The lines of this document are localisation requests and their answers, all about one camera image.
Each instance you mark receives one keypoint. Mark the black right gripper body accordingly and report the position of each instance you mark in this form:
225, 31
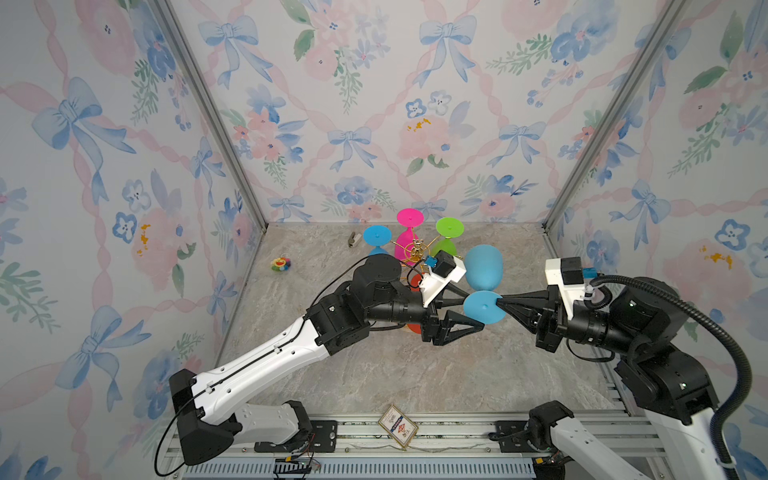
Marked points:
555, 324

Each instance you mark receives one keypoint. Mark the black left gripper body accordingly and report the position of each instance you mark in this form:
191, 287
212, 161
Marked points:
410, 312

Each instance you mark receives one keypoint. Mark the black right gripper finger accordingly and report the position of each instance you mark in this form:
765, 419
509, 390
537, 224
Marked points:
526, 316
535, 298

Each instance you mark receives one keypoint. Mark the red wine glass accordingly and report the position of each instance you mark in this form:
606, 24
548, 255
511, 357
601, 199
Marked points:
414, 280

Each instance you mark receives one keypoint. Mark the light blue wine glass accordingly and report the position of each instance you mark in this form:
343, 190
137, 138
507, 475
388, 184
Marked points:
484, 273

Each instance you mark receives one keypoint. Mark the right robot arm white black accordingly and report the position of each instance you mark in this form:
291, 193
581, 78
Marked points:
636, 320

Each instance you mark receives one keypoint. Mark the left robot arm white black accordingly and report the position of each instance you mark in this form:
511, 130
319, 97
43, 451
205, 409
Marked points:
212, 411

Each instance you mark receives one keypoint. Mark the magenta wine glass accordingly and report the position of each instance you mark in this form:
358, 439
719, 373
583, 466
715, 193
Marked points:
409, 219

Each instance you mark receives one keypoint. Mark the green wine glass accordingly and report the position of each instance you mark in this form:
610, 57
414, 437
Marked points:
448, 229

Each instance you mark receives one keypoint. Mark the cyan wine glass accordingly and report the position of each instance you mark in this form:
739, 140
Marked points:
377, 236

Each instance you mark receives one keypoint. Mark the small beige tape dispenser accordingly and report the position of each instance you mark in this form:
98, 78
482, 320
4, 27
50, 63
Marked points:
353, 240

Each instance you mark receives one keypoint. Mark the small framed card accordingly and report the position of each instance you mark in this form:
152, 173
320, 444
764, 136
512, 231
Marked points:
398, 426

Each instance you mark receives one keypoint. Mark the rainbow flower plush toy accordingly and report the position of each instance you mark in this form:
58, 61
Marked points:
281, 264

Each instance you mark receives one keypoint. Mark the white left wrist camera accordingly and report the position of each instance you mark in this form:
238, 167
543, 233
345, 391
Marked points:
442, 270

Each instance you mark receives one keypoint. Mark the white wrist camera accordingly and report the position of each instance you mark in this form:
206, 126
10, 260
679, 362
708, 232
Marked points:
566, 274
442, 270

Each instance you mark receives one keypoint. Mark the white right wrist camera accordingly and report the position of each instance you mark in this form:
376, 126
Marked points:
566, 274

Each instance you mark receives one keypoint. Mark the gold wire glass rack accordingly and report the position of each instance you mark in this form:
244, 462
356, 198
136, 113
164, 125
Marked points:
420, 252

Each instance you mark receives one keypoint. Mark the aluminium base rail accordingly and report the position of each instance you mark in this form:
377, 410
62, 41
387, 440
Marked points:
445, 446

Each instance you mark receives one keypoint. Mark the aluminium corner post right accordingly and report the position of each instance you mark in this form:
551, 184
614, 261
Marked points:
660, 33

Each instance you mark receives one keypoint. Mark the aluminium corner post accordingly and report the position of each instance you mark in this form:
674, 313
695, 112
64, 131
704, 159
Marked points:
179, 45
660, 33

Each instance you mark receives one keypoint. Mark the aluminium corner post left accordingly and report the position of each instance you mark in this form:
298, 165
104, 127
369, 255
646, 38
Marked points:
179, 45

